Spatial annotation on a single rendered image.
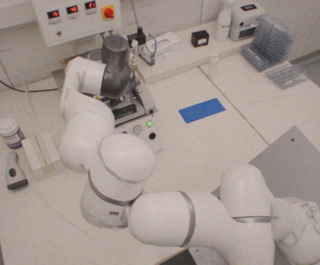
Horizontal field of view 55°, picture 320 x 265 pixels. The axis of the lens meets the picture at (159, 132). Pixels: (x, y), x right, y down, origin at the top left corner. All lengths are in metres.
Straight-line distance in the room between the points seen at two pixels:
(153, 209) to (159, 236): 0.05
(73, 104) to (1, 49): 1.03
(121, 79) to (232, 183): 0.42
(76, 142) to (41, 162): 0.75
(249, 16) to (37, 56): 1.19
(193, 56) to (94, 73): 1.02
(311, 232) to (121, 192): 0.60
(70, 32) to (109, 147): 0.84
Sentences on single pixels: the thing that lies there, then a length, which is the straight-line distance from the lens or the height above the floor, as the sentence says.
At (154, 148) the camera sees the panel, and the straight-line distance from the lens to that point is 1.39.
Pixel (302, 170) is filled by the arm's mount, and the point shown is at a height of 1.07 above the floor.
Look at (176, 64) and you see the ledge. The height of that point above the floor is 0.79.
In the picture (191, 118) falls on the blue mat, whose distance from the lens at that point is 1.54.
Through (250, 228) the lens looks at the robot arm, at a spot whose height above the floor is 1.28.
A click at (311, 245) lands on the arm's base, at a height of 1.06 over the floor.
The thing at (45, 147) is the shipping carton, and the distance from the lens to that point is 1.40.
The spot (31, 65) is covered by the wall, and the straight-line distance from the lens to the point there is 1.80.
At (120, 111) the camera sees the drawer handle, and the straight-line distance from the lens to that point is 1.23.
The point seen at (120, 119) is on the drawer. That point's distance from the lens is 1.26.
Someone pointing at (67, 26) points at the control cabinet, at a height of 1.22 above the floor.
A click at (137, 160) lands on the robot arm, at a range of 0.54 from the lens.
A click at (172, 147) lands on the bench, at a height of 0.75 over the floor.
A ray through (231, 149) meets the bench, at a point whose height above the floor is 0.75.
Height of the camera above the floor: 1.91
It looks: 52 degrees down
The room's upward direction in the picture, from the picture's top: straight up
